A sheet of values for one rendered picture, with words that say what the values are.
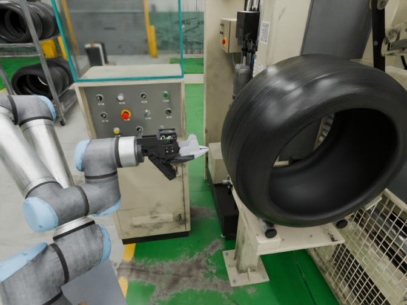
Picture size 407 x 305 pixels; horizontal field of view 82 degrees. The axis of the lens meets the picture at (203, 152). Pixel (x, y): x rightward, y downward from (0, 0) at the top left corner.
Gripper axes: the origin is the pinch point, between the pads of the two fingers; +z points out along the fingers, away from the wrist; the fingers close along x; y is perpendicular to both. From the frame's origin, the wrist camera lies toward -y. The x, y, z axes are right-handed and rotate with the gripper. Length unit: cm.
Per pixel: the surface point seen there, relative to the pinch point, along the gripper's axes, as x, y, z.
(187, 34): 902, -53, 81
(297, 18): 26, 35, 37
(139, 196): 63, -71, -34
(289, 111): -10.8, 16.5, 19.7
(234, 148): -4.1, 2.7, 8.3
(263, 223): -6.4, -29.5, 20.9
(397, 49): 13, 26, 68
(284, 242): -8, -40, 31
